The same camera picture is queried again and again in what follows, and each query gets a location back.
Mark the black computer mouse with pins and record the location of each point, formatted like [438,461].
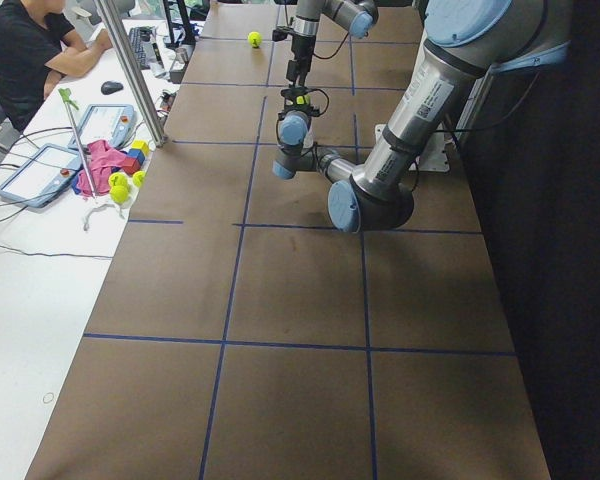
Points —
[110,87]

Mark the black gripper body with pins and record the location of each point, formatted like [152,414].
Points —
[300,48]

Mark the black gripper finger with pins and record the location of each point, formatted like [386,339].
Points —
[292,72]

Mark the blue cube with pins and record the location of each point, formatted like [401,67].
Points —
[136,154]

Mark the yellow cube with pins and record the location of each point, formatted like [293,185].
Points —
[140,146]

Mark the seated person black shirt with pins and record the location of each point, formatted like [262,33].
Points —
[38,47]

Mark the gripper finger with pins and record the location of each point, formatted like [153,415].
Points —
[303,70]

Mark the aluminium frame post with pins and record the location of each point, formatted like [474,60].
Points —
[119,38]

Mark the grabber stick green tip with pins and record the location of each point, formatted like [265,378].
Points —
[70,106]

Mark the black keyboard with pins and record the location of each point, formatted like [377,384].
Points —
[140,39]

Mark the tennis ball beside post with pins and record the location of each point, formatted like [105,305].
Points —
[138,178]

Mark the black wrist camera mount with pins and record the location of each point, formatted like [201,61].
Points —
[289,95]
[281,33]

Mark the near teach pendant tablet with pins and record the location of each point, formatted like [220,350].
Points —
[43,177]

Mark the far teach pendant tablet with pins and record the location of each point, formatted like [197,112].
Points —
[111,122]

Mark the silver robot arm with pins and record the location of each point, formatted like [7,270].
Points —
[463,41]
[356,17]

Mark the red cube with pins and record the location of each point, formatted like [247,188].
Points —
[130,165]

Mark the tennis ball on desk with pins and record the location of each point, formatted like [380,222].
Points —
[119,187]

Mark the teach pendant tablet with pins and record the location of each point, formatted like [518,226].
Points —
[111,122]
[43,177]

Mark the pink cloth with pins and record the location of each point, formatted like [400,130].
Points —
[104,161]

